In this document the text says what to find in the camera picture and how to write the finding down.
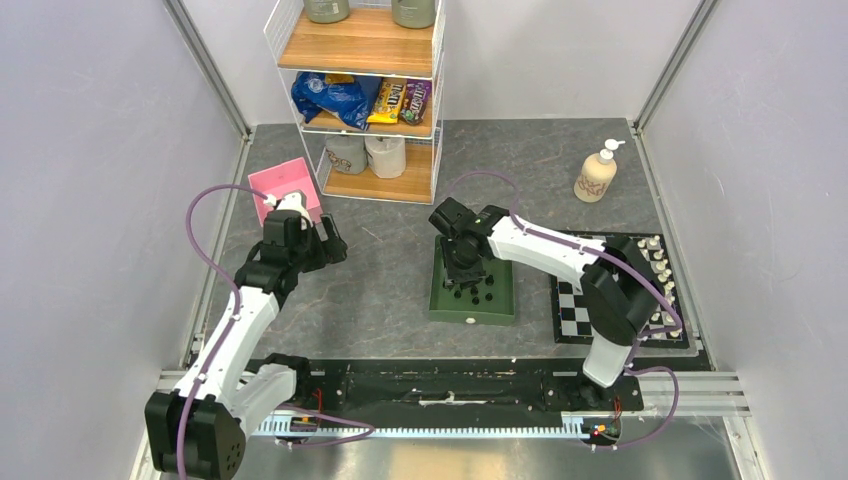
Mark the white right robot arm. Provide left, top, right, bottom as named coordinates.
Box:
left=429, top=197, right=683, bottom=409

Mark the white chess pieces row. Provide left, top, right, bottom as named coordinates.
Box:
left=635, top=234, right=686, bottom=347

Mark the yellow candy bag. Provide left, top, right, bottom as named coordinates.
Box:
left=367, top=78, right=407, bottom=124

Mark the cream soap pump bottle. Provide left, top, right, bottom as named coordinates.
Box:
left=573, top=139, right=625, bottom=203

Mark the green jar right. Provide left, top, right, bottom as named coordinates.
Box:
left=391, top=0, right=437, bottom=29

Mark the grey patterned mug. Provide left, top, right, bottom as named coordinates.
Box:
left=325, top=135, right=368, bottom=175

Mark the blue snack bag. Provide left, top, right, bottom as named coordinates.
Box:
left=290, top=71, right=382, bottom=130

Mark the green plastic tray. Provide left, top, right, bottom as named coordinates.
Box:
left=428, top=235, right=516, bottom=327

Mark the pink plastic box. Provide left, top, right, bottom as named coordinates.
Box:
left=248, top=157, right=323, bottom=223

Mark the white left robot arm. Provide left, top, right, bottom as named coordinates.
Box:
left=144, top=210, right=347, bottom=479

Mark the green jar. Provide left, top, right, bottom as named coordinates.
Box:
left=303, top=0, right=350, bottom=24
left=391, top=0, right=437, bottom=29

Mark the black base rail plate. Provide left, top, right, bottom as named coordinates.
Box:
left=246, top=354, right=711, bottom=428

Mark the white wire wooden shelf rack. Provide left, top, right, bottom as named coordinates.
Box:
left=263, top=1, right=446, bottom=204

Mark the black and white chessboard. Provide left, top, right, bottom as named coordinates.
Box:
left=551, top=231, right=690, bottom=349

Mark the green jar left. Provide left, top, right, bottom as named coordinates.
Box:
left=303, top=0, right=350, bottom=24

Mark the brown candy bag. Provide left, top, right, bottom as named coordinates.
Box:
left=399, top=79, right=432, bottom=125

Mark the white toilet paper roll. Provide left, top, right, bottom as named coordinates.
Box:
left=365, top=136, right=406, bottom=179

